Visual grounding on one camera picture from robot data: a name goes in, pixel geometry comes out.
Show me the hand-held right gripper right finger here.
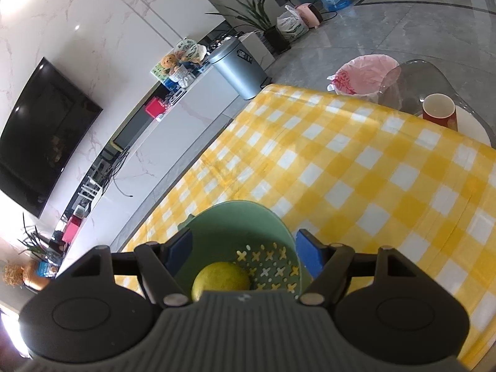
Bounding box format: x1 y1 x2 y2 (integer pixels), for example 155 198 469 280
296 229 417 306

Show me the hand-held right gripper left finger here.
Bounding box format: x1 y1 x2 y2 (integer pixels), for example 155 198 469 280
72 228 193 307

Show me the yellow-green pear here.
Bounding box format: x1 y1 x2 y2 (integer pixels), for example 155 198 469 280
191 262 251 303

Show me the green strainer bowl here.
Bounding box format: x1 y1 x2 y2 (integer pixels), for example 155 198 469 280
179 200 315 303

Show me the yellow checked tablecloth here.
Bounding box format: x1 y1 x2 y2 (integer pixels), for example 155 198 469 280
116 83 496 371

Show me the white router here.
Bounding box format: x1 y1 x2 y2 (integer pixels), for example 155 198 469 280
77 176 102 203

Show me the pink storage box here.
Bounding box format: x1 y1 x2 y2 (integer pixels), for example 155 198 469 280
61 215 84 243

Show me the white television console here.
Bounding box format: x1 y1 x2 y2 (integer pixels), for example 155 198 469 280
50 31 278 249

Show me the red box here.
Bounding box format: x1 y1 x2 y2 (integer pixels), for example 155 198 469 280
145 97 170 122

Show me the plant in orange pot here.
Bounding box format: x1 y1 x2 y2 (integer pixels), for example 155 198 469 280
3 213 53 292

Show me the pink-lined waste basket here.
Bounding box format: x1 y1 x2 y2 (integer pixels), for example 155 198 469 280
326 55 401 104

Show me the brown teddy bear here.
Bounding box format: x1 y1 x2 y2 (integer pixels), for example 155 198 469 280
161 54 181 75

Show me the silver pedal bin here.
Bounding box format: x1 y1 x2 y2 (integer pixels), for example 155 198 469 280
207 37 272 100

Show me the red paper cup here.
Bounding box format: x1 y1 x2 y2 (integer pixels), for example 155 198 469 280
422 93 458 131

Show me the transparent grey chair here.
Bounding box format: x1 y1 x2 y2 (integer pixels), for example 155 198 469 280
378 59 496 148

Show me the white plastic bag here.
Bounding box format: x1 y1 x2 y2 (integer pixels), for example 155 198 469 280
276 6 310 42

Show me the pink space heater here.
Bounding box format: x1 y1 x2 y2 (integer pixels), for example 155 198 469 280
295 3 323 30

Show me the long-leaf potted plant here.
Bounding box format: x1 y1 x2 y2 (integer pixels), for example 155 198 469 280
205 0 292 55

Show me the black cable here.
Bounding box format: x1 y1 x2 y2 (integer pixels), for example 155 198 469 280
101 146 135 198

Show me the black wall television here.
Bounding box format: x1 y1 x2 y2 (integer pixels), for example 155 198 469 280
0 57 104 219

